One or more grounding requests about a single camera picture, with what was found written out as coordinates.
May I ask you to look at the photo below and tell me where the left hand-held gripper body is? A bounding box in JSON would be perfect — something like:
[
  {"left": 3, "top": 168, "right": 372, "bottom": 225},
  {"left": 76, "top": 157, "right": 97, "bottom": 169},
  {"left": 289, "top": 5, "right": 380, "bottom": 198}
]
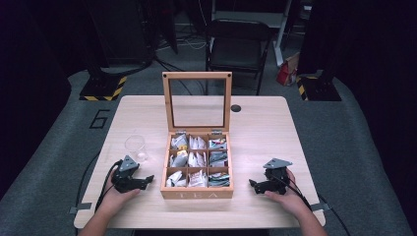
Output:
[{"left": 110, "top": 154, "right": 146, "bottom": 194}]

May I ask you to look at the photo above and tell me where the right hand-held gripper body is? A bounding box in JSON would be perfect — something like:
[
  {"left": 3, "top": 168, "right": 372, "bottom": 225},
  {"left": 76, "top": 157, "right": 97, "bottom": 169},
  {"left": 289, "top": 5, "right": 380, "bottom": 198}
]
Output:
[{"left": 262, "top": 157, "right": 294, "bottom": 195}]

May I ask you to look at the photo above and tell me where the person's left hand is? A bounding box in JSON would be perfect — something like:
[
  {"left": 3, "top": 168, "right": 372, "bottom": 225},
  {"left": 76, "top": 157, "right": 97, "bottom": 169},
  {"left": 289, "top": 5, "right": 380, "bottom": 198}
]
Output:
[{"left": 97, "top": 182, "right": 142, "bottom": 215}]

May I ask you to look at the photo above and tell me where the person's right hand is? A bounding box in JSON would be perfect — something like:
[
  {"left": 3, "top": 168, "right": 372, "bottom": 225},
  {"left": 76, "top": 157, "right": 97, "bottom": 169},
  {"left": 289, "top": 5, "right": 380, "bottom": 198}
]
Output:
[{"left": 264, "top": 167, "right": 312, "bottom": 218}]

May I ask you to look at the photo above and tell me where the clear plastic cup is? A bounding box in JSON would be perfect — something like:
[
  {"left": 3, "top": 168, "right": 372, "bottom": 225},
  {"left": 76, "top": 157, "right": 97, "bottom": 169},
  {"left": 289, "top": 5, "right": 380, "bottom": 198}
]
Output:
[{"left": 124, "top": 134, "right": 149, "bottom": 163}]

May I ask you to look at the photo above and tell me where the group of grey tea packets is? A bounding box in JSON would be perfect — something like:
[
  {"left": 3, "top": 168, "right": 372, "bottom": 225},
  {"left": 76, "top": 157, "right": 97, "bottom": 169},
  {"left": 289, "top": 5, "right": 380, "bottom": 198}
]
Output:
[{"left": 165, "top": 133, "right": 190, "bottom": 189}]

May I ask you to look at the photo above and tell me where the group of teal tea packets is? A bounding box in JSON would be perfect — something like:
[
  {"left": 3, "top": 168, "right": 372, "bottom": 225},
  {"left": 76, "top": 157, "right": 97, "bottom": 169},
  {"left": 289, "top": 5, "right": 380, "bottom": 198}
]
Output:
[{"left": 208, "top": 137, "right": 231, "bottom": 189}]

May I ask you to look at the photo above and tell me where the wooden tea box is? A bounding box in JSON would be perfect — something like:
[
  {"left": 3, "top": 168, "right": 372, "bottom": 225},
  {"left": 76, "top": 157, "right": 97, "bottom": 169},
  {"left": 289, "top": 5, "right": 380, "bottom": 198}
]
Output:
[{"left": 159, "top": 71, "right": 235, "bottom": 201}]

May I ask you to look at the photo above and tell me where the grey tape strip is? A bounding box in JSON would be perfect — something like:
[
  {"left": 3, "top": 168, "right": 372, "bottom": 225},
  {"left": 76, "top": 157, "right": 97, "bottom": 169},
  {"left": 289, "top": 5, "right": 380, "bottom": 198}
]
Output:
[
  {"left": 310, "top": 203, "right": 332, "bottom": 212},
  {"left": 69, "top": 202, "right": 93, "bottom": 215}
]

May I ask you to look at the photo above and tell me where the group of white tea packets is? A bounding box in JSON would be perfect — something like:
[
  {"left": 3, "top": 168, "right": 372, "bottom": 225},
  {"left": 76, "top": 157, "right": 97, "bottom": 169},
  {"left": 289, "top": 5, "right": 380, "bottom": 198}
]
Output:
[{"left": 187, "top": 135, "right": 209, "bottom": 189}]

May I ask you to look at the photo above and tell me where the striped black stand base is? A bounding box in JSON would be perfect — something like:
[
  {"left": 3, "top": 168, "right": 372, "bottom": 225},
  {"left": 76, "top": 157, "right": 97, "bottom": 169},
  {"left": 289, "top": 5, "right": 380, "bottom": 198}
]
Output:
[
  {"left": 79, "top": 74, "right": 129, "bottom": 102},
  {"left": 295, "top": 70, "right": 343, "bottom": 102}
]

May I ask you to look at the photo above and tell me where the red paper bag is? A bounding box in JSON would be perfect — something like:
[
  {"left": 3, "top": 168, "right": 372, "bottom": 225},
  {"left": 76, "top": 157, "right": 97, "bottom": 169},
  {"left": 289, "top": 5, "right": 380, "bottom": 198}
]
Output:
[{"left": 275, "top": 51, "right": 301, "bottom": 88}]

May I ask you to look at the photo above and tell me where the dark curtain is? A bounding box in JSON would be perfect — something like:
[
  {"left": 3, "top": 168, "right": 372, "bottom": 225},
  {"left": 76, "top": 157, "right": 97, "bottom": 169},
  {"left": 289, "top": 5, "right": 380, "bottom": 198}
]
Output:
[
  {"left": 297, "top": 0, "right": 417, "bottom": 234},
  {"left": 0, "top": 0, "right": 109, "bottom": 201}
]

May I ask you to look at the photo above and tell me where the black folding chair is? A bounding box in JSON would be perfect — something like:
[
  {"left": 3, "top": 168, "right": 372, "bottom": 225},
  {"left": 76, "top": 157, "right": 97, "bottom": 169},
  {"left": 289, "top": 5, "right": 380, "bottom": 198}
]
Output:
[{"left": 204, "top": 18, "right": 274, "bottom": 96}]

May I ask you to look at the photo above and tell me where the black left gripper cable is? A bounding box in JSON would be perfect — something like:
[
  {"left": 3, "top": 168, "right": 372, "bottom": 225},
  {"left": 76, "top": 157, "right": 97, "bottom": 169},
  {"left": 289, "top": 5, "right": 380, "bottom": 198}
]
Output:
[{"left": 75, "top": 151, "right": 124, "bottom": 236}]

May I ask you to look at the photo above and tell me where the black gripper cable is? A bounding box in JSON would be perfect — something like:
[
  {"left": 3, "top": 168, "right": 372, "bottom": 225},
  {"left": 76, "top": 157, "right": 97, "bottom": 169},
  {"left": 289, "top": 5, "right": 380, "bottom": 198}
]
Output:
[
  {"left": 75, "top": 151, "right": 124, "bottom": 236},
  {"left": 273, "top": 175, "right": 352, "bottom": 236}
]

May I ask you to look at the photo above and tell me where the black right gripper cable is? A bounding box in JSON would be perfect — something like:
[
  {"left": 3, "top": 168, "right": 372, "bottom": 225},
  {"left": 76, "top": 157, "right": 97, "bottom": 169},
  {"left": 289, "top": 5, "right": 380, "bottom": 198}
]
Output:
[{"left": 273, "top": 175, "right": 352, "bottom": 236}]

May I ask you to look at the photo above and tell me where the black floor cable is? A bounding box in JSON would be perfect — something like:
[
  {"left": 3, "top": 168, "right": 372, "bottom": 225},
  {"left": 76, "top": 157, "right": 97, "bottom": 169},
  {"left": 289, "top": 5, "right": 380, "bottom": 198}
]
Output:
[{"left": 152, "top": 56, "right": 207, "bottom": 96}]

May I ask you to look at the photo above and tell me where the white floor cable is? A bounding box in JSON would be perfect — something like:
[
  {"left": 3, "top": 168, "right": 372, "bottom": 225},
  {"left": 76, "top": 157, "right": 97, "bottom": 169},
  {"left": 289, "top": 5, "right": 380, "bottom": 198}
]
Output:
[{"left": 156, "top": 34, "right": 209, "bottom": 52}]

